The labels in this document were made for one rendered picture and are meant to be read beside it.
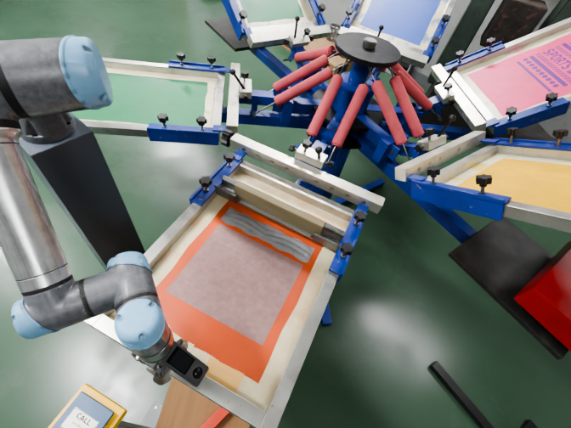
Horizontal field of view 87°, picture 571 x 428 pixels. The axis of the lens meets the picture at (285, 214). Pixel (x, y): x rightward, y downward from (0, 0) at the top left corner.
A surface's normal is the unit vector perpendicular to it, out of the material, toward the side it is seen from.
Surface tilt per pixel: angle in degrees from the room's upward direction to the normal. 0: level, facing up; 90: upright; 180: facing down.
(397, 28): 32
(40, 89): 78
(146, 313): 0
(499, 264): 0
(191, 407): 0
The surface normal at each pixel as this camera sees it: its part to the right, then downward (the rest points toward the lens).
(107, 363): 0.15, -0.61
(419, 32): -0.11, -0.16
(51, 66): 0.43, 0.11
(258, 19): 0.42, -0.14
